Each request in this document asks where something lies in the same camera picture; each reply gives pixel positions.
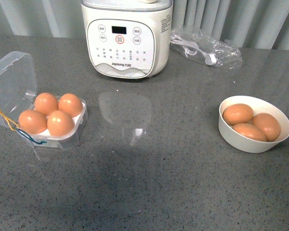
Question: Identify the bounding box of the white power cable with plug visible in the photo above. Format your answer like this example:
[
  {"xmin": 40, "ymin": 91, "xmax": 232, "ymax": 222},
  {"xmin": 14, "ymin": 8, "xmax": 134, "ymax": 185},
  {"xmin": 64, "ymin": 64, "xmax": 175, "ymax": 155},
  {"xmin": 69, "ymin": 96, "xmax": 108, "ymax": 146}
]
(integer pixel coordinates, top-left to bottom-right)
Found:
[{"xmin": 170, "ymin": 38, "xmax": 217, "ymax": 66}]

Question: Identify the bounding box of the white paper bowl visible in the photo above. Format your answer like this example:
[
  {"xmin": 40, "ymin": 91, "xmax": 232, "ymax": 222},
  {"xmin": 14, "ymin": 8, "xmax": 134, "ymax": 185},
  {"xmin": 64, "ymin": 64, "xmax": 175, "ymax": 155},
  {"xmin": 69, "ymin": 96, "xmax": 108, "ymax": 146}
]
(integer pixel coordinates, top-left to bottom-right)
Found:
[{"xmin": 219, "ymin": 96, "xmax": 289, "ymax": 153}]

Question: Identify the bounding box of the brown egg in bowl top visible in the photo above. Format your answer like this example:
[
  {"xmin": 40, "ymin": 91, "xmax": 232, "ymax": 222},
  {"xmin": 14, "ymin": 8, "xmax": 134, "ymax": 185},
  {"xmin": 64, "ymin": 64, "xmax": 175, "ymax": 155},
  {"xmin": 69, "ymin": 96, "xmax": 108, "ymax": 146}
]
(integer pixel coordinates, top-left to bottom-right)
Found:
[{"xmin": 223, "ymin": 103, "xmax": 253, "ymax": 126}]

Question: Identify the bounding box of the brown egg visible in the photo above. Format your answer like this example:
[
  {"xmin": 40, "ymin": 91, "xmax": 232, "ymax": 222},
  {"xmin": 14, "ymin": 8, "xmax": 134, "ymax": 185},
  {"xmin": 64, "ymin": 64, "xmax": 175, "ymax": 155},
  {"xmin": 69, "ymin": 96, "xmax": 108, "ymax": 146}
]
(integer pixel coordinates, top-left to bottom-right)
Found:
[
  {"xmin": 223, "ymin": 103, "xmax": 253, "ymax": 126},
  {"xmin": 58, "ymin": 93, "xmax": 83, "ymax": 117},
  {"xmin": 232, "ymin": 123, "xmax": 267, "ymax": 142},
  {"xmin": 47, "ymin": 110, "xmax": 75, "ymax": 136},
  {"xmin": 252, "ymin": 113, "xmax": 281, "ymax": 142},
  {"xmin": 18, "ymin": 109, "xmax": 47, "ymax": 134},
  {"xmin": 34, "ymin": 92, "xmax": 58, "ymax": 116}
]

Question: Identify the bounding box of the clear plastic bag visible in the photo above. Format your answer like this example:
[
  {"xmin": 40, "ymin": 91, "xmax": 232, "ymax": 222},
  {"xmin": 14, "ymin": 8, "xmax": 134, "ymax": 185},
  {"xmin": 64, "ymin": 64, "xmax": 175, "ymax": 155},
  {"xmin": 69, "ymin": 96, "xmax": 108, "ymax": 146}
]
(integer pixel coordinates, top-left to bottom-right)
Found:
[{"xmin": 170, "ymin": 26, "xmax": 243, "ymax": 69}]

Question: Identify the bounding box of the clear plastic egg box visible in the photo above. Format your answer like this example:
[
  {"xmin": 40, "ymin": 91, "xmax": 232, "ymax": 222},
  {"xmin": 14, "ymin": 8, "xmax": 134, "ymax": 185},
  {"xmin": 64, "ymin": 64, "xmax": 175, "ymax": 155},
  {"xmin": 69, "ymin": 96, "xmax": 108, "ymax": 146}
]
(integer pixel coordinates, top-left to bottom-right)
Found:
[{"xmin": 0, "ymin": 51, "xmax": 88, "ymax": 150}]

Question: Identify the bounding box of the white Joyoung blender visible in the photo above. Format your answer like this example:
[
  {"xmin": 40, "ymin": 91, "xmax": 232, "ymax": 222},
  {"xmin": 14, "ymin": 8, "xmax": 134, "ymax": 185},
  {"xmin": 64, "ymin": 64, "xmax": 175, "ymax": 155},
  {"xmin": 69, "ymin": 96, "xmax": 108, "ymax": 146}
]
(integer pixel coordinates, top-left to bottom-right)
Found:
[{"xmin": 81, "ymin": 0, "xmax": 173, "ymax": 79}]

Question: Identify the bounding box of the yellow blue rubber band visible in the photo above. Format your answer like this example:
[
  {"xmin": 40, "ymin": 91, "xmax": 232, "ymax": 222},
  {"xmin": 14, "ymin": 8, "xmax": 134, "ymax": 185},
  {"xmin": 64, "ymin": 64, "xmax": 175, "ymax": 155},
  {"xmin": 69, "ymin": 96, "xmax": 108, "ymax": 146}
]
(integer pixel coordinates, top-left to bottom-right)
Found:
[{"xmin": 0, "ymin": 109, "xmax": 47, "ymax": 145}]

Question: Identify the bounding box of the brown egg in bowl front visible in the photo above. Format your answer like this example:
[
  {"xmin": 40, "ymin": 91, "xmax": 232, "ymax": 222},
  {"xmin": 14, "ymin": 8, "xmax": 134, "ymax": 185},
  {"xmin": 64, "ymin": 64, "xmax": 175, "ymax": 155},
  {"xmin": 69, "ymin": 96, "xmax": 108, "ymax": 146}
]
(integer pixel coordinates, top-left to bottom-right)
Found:
[{"xmin": 232, "ymin": 123, "xmax": 267, "ymax": 142}]

